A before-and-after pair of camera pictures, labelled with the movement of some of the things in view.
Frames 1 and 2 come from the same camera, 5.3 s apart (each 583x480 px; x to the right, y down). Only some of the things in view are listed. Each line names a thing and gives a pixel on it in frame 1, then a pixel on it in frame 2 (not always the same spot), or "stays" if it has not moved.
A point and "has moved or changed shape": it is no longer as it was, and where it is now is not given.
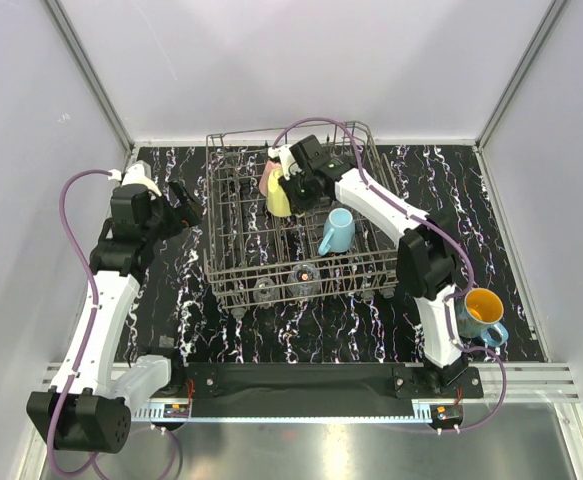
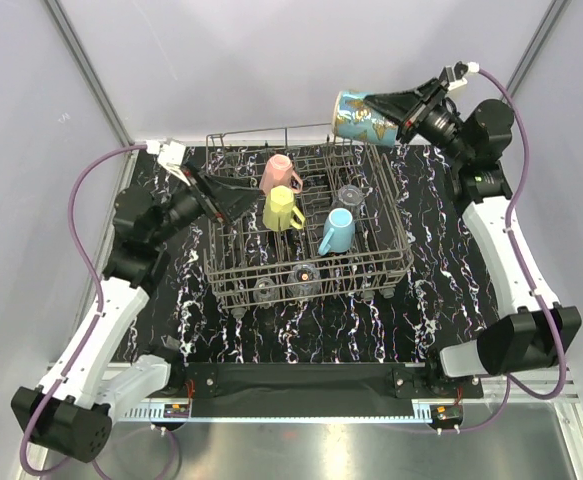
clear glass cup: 265,292 stays
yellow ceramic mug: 277,200 has moved or changed shape
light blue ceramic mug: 339,231 stays
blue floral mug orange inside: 479,316 to 353,118
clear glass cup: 304,282 stays
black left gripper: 188,212 to 232,198
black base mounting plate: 203,381 stays
